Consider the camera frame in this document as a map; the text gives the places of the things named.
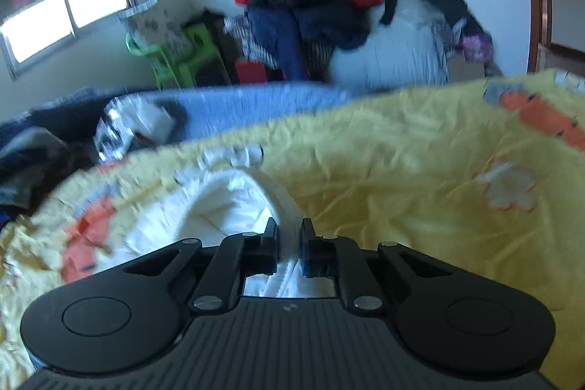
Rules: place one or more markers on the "pile of dark clothes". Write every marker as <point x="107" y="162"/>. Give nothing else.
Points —
<point x="32" y="152"/>

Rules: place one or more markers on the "yellow printed blanket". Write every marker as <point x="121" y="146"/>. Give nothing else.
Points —
<point x="388" y="170"/>

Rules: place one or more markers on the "green plastic stool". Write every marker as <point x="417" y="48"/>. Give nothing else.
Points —
<point x="201" y="38"/>

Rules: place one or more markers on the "green plastic chair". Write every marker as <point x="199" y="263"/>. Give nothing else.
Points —
<point x="176" y="72"/>

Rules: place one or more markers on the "white quilt bundle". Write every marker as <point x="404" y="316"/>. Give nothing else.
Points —
<point x="393" y="52"/>

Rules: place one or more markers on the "white padded jacket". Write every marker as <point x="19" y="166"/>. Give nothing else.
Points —
<point x="228" y="207"/>

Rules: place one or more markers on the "blue knitted blanket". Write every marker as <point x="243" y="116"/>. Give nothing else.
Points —
<point x="256" y="106"/>

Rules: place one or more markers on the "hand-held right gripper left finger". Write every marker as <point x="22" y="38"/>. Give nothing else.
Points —
<point x="268" y="250"/>

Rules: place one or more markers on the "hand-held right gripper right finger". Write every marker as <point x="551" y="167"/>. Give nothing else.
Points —
<point x="308" y="253"/>

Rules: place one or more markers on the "black and white checked cloth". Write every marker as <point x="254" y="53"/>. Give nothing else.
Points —
<point x="242" y="38"/>

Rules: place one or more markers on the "red box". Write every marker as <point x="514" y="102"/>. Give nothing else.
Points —
<point x="250" y="72"/>

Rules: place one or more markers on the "white plastic bag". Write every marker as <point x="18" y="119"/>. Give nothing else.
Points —
<point x="137" y="120"/>

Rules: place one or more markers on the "purple cloth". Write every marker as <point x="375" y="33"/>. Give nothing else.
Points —
<point x="475" y="45"/>

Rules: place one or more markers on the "cardboard box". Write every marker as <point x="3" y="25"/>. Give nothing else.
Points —
<point x="466" y="70"/>

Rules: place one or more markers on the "navy blue clothes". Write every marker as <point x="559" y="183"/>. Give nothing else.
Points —
<point x="283" y="42"/>

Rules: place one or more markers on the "window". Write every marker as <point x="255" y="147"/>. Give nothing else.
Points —
<point x="41" y="29"/>

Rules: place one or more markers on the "black cloth on stool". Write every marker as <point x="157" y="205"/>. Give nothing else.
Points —
<point x="212" y="17"/>

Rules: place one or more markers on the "floral pillow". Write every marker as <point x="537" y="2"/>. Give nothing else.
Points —
<point x="155" y="29"/>

